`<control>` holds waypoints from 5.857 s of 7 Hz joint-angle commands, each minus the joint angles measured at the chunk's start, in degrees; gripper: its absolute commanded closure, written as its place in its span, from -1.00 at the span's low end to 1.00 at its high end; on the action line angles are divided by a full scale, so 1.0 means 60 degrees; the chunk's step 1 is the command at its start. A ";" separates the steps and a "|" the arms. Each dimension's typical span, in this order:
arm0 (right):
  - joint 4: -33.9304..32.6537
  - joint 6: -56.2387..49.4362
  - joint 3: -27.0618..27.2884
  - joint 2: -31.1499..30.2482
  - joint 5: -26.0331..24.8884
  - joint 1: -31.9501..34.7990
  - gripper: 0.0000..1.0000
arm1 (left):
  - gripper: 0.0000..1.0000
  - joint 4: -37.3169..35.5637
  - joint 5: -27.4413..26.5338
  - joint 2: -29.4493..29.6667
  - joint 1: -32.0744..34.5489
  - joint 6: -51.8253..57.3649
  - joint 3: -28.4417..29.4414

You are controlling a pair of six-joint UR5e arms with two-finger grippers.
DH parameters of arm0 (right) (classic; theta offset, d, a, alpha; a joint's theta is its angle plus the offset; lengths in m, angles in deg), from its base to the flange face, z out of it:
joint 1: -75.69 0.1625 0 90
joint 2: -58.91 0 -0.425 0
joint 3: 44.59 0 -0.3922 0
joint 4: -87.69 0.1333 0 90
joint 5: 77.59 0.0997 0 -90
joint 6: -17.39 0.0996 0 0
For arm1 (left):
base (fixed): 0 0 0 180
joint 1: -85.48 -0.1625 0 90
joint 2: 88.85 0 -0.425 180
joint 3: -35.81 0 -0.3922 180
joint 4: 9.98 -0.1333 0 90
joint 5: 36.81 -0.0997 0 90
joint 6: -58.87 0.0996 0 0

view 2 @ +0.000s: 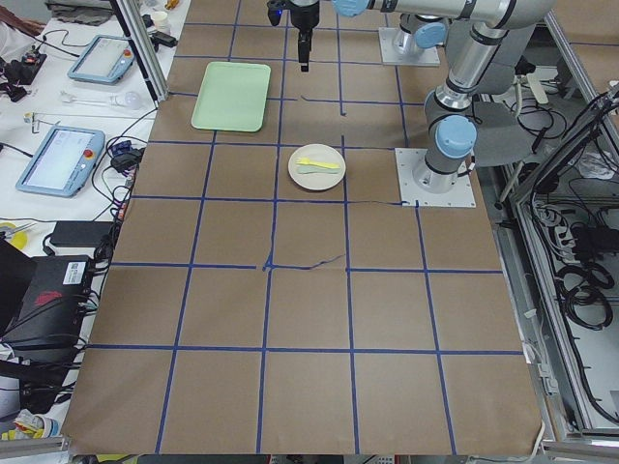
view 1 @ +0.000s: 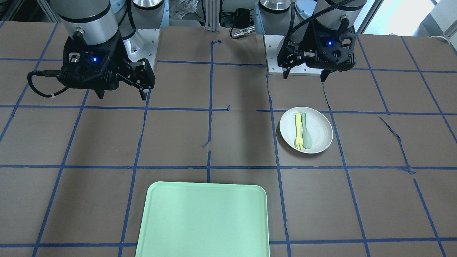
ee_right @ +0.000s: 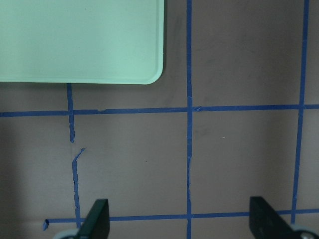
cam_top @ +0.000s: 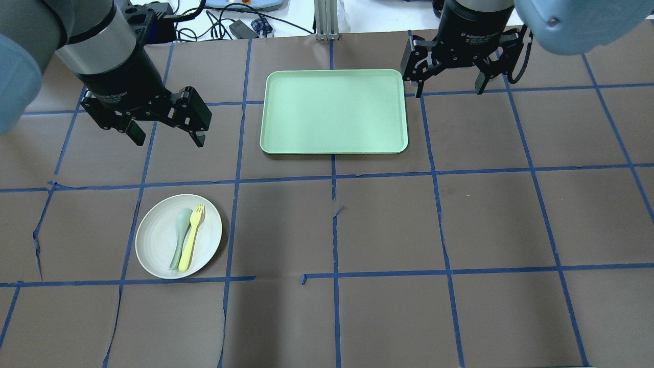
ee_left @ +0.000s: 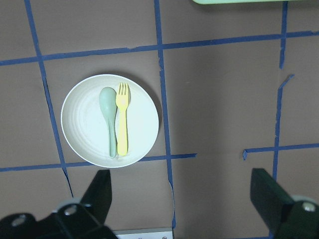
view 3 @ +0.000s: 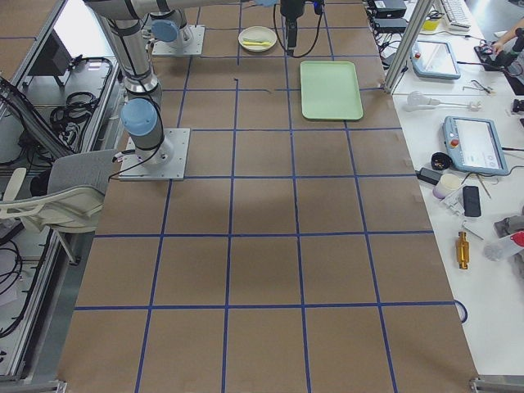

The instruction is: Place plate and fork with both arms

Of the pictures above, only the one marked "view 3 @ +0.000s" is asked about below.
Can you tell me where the blue teach pendant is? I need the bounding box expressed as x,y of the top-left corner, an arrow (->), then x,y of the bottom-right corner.
410,40 -> 461,80
442,116 -> 509,175

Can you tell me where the aluminium frame post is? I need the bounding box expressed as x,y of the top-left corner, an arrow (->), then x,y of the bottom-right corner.
383,0 -> 433,94

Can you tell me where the white light bulb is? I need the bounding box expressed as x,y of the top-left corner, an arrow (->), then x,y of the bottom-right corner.
404,91 -> 442,111

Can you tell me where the black power adapter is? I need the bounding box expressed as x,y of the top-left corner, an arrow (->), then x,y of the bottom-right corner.
416,167 -> 442,186

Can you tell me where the yellow plastic fork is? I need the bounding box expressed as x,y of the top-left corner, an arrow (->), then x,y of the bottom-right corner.
242,40 -> 274,47

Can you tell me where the grey office chair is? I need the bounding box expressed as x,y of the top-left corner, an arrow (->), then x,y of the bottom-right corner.
1,149 -> 117,233

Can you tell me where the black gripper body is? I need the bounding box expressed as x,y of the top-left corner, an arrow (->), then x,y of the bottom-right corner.
280,0 -> 305,20

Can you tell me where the white paper cup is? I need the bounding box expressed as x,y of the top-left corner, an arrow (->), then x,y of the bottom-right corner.
432,174 -> 461,199

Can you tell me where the gold metal cylinder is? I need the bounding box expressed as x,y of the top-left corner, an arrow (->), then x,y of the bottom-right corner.
455,231 -> 470,269

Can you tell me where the far blue teach pendant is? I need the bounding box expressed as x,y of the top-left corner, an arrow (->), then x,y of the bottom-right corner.
410,40 -> 461,80

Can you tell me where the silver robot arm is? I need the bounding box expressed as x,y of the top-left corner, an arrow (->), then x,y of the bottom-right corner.
148,9 -> 193,48
85,1 -> 222,166

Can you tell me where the light green tray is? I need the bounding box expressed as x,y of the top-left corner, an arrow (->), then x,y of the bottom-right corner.
300,61 -> 364,120

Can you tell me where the black smartphone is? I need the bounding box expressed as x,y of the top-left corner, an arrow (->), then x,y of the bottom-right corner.
463,186 -> 481,218

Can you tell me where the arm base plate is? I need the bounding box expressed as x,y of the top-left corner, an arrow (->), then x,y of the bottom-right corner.
151,25 -> 206,56
117,128 -> 191,181

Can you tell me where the near blue teach pendant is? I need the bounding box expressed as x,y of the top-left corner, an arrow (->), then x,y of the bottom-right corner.
442,116 -> 509,175

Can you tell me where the cream round plate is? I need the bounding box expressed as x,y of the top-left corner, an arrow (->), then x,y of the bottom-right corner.
237,26 -> 278,52

